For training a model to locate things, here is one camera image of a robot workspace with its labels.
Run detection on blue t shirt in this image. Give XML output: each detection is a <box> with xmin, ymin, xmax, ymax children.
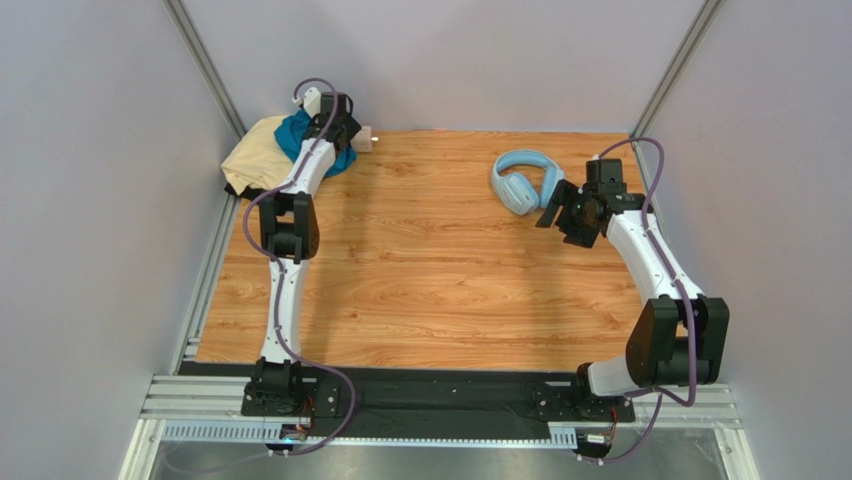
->
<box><xmin>274</xmin><ymin>109</ymin><xmax>358</xmax><ymax>178</ymax></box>

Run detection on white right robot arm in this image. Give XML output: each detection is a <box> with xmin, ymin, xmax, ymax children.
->
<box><xmin>537</xmin><ymin>180</ymin><xmax>730</xmax><ymax>407</ymax></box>

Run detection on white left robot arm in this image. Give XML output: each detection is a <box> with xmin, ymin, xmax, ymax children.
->
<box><xmin>241</xmin><ymin>92</ymin><xmax>360</xmax><ymax>417</ymax></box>

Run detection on pink cube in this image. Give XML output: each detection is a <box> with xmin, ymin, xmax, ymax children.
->
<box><xmin>350</xmin><ymin>126</ymin><xmax>374</xmax><ymax>153</ymax></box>

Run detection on light blue headphones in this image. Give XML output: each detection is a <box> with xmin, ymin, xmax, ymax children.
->
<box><xmin>490</xmin><ymin>149</ymin><xmax>565</xmax><ymax>216</ymax></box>

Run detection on beige t shirt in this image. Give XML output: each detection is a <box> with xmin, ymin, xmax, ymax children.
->
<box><xmin>221</xmin><ymin>115</ymin><xmax>293</xmax><ymax>192</ymax></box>

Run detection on black t shirt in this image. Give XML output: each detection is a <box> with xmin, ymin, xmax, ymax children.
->
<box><xmin>224</xmin><ymin>183</ymin><xmax>265</xmax><ymax>201</ymax></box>

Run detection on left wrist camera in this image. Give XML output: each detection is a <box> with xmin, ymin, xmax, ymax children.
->
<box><xmin>292</xmin><ymin>87</ymin><xmax>322</xmax><ymax>118</ymax></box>

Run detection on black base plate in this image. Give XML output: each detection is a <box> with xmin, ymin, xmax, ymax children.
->
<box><xmin>178</xmin><ymin>361</ymin><xmax>637</xmax><ymax>441</ymax></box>

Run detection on aluminium frame rail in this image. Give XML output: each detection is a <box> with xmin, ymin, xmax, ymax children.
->
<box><xmin>120</xmin><ymin>364</ymin><xmax>758</xmax><ymax>479</ymax></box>

